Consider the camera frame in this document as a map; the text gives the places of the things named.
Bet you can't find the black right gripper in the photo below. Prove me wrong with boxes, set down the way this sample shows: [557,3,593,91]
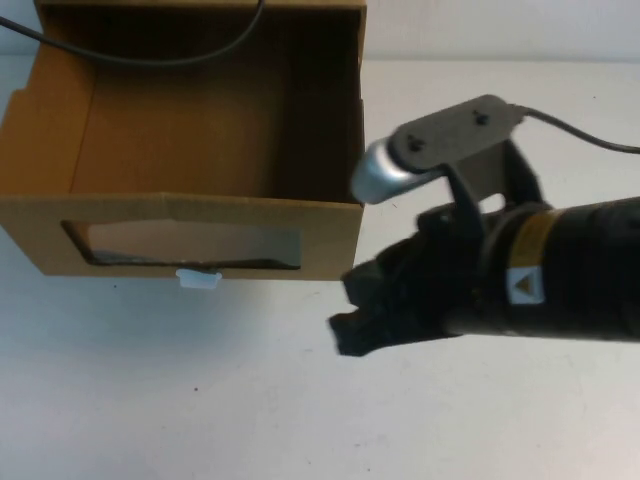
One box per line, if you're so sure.
[327,147,549,359]

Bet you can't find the cardboard drawer with wide window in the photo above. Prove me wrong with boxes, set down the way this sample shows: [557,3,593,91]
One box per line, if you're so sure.
[0,5,367,279]

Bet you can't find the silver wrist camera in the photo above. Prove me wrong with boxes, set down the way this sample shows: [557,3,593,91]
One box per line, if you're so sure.
[349,135,451,206]

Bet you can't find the grey metal camera bracket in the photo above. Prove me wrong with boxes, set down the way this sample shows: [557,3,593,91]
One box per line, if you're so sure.
[388,93,525,241]

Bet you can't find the white plastic drawer handle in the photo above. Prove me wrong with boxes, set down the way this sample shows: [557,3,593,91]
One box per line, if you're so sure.
[177,268,223,291]

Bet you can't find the black right camera cable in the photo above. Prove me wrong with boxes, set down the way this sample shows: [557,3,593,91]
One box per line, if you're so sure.
[517,105,640,154]

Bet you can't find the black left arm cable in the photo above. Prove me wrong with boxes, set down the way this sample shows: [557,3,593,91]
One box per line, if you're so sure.
[0,0,267,67]

